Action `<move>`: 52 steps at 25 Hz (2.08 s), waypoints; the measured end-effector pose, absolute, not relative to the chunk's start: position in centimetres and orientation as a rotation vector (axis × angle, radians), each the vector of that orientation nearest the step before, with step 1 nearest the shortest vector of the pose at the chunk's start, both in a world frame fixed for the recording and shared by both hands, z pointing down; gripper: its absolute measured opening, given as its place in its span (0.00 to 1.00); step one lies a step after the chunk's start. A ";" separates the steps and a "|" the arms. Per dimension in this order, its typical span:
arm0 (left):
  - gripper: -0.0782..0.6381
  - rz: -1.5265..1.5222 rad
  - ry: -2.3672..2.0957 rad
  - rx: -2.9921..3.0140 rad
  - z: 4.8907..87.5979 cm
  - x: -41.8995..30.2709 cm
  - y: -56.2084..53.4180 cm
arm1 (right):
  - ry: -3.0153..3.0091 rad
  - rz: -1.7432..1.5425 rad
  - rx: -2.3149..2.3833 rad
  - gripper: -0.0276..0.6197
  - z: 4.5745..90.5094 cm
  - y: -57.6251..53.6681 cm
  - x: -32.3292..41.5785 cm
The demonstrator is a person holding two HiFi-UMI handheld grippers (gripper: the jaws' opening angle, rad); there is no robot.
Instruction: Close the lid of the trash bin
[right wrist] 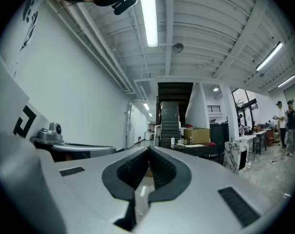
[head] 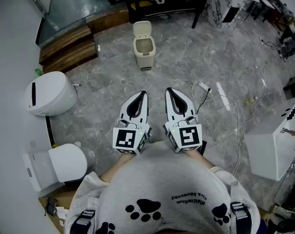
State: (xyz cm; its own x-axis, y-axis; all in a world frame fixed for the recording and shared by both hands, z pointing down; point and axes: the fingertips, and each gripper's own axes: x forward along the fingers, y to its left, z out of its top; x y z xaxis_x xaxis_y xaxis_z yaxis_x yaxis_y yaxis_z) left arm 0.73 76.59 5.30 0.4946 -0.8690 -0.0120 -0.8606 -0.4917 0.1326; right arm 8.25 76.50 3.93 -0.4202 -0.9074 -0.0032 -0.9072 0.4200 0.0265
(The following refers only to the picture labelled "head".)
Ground white toilet black stripe lid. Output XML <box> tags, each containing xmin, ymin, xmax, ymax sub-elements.
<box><xmin>24</xmin><ymin>71</ymin><xmax>78</xmax><ymax>117</ymax></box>

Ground person's left forearm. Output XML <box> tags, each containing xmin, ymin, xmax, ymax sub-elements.
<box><xmin>100</xmin><ymin>153</ymin><xmax>136</xmax><ymax>183</ymax></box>

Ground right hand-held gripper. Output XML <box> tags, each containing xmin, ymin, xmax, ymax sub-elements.
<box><xmin>164</xmin><ymin>87</ymin><xmax>203</xmax><ymax>154</ymax></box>

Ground grey paw-print shirt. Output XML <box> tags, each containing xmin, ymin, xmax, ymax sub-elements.
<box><xmin>64</xmin><ymin>140</ymin><xmax>261</xmax><ymax>234</ymax></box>

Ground white power strip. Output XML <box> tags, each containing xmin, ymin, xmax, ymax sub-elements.
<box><xmin>198</xmin><ymin>81</ymin><xmax>213</xmax><ymax>94</ymax></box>

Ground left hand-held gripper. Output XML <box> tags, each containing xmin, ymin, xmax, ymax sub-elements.
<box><xmin>112</xmin><ymin>90</ymin><xmax>153</xmax><ymax>156</ymax></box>

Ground wooden steps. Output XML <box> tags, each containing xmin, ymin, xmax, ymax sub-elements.
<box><xmin>38</xmin><ymin>24</ymin><xmax>100</xmax><ymax>74</ymax></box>

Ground black marble-top table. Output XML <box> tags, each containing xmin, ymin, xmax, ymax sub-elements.
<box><xmin>126</xmin><ymin>0</ymin><xmax>214</xmax><ymax>29</ymax></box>

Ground white marble-pattern cabinet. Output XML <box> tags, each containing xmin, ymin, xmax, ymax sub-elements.
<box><xmin>202</xmin><ymin>0</ymin><xmax>236</xmax><ymax>29</ymax></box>

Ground brown cardboard sheet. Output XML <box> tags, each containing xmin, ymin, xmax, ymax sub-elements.
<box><xmin>39</xmin><ymin>188</ymin><xmax>78</xmax><ymax>234</ymax></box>

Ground white power cable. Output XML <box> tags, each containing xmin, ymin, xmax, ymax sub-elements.
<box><xmin>191</xmin><ymin>81</ymin><xmax>243</xmax><ymax>178</ymax></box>

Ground grey harness strap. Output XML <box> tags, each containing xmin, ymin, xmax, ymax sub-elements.
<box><xmin>70</xmin><ymin>210</ymin><xmax>97</xmax><ymax>234</ymax></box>
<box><xmin>229</xmin><ymin>201</ymin><xmax>251</xmax><ymax>229</ymax></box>

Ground white plastic lid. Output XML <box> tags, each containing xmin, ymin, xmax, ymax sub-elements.
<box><xmin>133</xmin><ymin>20</ymin><xmax>153</xmax><ymax>41</ymax></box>

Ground black flat device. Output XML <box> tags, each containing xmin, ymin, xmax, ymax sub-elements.
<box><xmin>44</xmin><ymin>195</ymin><xmax>59</xmax><ymax>217</ymax></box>

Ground beige pedal trash bin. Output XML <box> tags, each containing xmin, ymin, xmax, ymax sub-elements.
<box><xmin>133</xmin><ymin>36</ymin><xmax>157</xmax><ymax>71</ymax></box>

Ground raised wood-sided platform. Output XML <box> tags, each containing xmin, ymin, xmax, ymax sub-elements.
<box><xmin>36</xmin><ymin>0</ymin><xmax>130</xmax><ymax>47</ymax></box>

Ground thin white cable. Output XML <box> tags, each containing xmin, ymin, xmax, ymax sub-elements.
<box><xmin>235</xmin><ymin>64</ymin><xmax>270</xmax><ymax>178</ymax></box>

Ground white box with black marks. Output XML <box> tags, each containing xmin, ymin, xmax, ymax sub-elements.
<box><xmin>244</xmin><ymin>96</ymin><xmax>295</xmax><ymax>181</ymax></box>

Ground person's right forearm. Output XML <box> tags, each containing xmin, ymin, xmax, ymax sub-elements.
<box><xmin>185</xmin><ymin>151</ymin><xmax>216</xmax><ymax>170</ymax></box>

